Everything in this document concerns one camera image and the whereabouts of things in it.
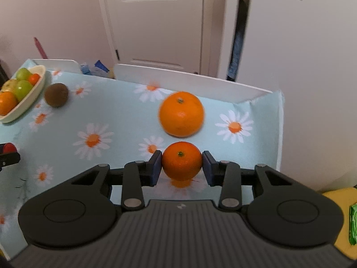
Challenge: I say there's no white chair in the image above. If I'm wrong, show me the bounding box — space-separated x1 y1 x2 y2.
113 64 270 103
32 59 82 74

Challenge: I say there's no white wardrobe door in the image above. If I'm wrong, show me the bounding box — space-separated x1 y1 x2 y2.
237 0 356 191

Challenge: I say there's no green packet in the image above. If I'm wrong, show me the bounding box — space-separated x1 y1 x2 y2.
349 203 357 246

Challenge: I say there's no small orange tangerine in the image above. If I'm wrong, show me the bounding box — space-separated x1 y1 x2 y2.
28 73 41 86

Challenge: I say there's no yellow pear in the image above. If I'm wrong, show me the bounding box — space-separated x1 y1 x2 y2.
1 79 19 93

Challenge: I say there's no cream yellow fruit bowl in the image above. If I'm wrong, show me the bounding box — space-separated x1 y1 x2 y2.
1 65 46 124

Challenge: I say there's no daisy print tablecloth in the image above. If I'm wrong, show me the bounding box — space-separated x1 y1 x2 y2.
1 70 284 258

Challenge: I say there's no brown kiwi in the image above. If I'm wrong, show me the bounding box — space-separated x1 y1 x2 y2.
44 83 69 108

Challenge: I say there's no white chair back right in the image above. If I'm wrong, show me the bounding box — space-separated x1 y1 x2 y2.
113 64 270 103

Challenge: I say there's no green apple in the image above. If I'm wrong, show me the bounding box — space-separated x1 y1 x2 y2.
14 80 33 102
15 68 32 80

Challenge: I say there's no white panel door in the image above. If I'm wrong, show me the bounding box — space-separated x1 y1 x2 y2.
99 0 213 74

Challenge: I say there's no white chair back left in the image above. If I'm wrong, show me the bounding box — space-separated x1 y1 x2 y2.
32 59 82 74

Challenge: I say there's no yellow cushion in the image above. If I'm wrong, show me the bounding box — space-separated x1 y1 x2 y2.
322 186 357 260

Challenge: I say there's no blue white package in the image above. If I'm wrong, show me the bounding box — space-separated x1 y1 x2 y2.
80 60 110 77

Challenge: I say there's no medium orange tangerine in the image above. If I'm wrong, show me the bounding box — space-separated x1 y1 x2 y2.
158 91 205 138

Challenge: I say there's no large orange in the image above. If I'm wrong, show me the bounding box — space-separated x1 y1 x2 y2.
0 91 18 116

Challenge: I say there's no small red tomato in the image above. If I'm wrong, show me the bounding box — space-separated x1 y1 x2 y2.
0 143 17 154

